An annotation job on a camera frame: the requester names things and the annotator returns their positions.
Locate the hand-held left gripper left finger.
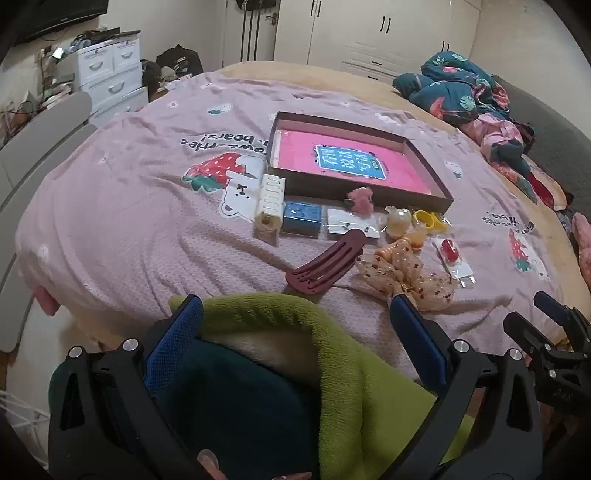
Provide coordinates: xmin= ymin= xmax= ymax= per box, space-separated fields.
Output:
xmin=48 ymin=294 xmax=206 ymax=480

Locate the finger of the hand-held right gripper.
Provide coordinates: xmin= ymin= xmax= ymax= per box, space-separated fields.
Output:
xmin=503 ymin=312 xmax=565 ymax=370
xmin=534 ymin=291 xmax=591 ymax=352

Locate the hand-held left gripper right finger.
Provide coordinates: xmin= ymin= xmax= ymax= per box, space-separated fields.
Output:
xmin=389 ymin=294 xmax=546 ymax=480

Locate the beige dotted bow scrunchie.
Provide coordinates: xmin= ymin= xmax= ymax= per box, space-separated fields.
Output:
xmin=355 ymin=240 xmax=458 ymax=312

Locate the red earrings clear packet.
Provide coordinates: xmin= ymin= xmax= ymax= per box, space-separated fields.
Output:
xmin=431 ymin=235 xmax=478 ymax=288

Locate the maroon hair clip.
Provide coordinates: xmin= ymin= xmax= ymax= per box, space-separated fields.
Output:
xmin=285 ymin=229 xmax=368 ymax=294

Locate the pearl hair clip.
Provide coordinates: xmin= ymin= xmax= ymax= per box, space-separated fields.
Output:
xmin=385 ymin=205 xmax=413 ymax=238

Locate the white hair claw clip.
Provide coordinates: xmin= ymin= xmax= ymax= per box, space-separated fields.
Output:
xmin=254 ymin=173 xmax=288 ymax=232

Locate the small blue plastic box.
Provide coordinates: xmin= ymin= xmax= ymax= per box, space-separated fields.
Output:
xmin=281 ymin=200 xmax=322 ymax=237

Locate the shallow brown cardboard box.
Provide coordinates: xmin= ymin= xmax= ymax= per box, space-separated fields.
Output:
xmin=265 ymin=111 xmax=455 ymax=215

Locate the green fleece garment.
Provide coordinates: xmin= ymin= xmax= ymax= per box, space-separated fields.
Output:
xmin=168 ymin=294 xmax=481 ymax=480

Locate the pink plush cloth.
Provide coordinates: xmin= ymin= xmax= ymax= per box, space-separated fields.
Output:
xmin=571 ymin=212 xmax=591 ymax=264

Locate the dark teal garment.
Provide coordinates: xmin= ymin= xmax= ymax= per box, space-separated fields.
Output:
xmin=48 ymin=339 xmax=319 ymax=480

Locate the lilac printed blanket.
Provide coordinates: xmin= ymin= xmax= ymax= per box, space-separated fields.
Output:
xmin=16 ymin=69 xmax=573 ymax=384

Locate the clear earring packet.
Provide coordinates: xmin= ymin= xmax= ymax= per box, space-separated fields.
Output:
xmin=325 ymin=208 xmax=382 ymax=240

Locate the pink plush hair clip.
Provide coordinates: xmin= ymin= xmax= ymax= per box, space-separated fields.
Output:
xmin=343 ymin=187 xmax=376 ymax=216

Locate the pink floral garment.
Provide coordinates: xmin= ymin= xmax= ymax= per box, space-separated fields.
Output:
xmin=462 ymin=113 xmax=568 ymax=208

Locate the grey headboard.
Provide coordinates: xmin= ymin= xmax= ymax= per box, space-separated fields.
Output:
xmin=494 ymin=74 xmax=591 ymax=213

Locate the pink book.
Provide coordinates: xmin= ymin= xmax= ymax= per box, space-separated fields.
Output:
xmin=270 ymin=129 xmax=437 ymax=195

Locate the grey curved padded panel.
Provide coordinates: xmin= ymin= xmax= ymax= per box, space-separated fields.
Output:
xmin=0 ymin=91 xmax=98 ymax=352

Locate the dark floral quilt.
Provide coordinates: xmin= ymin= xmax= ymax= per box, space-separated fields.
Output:
xmin=392 ymin=52 xmax=511 ymax=125

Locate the pile of dark clothes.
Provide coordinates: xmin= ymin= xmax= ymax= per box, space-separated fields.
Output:
xmin=141 ymin=59 xmax=185 ymax=90

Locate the white drawer cabinet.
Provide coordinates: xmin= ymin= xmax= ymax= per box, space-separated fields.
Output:
xmin=76 ymin=32 xmax=148 ymax=116

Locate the black bag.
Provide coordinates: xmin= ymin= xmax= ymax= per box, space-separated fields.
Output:
xmin=156 ymin=45 xmax=204 ymax=77

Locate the cluttered desk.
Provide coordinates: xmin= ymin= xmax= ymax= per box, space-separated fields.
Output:
xmin=0 ymin=41 xmax=79 ymax=134

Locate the white wardrobe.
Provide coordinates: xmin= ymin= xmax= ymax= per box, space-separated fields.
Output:
xmin=274 ymin=0 xmax=481 ymax=84

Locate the white door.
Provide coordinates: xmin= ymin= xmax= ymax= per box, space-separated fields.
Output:
xmin=224 ymin=0 xmax=278 ymax=68

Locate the black television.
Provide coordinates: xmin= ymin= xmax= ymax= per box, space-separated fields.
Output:
xmin=11 ymin=0 xmax=109 ymax=44

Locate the yellow hair tie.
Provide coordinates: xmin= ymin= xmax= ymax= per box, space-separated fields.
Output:
xmin=412 ymin=209 xmax=452 ymax=232

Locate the white wire rack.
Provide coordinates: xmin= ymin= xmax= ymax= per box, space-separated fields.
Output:
xmin=0 ymin=388 xmax=49 ymax=469

